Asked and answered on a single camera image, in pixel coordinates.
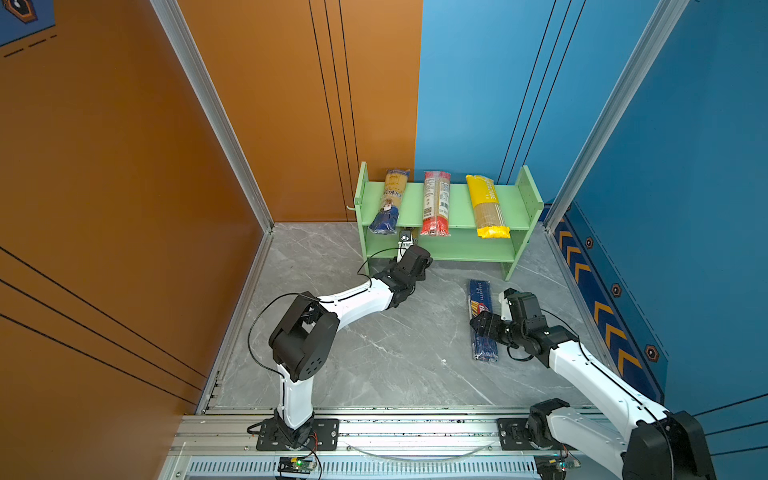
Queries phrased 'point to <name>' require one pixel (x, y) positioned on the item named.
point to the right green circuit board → (564, 461)
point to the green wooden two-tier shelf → (520, 206)
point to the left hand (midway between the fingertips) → (414, 255)
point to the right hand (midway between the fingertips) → (479, 326)
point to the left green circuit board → (297, 464)
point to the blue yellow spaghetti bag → (386, 220)
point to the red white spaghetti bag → (437, 186)
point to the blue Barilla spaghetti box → (480, 301)
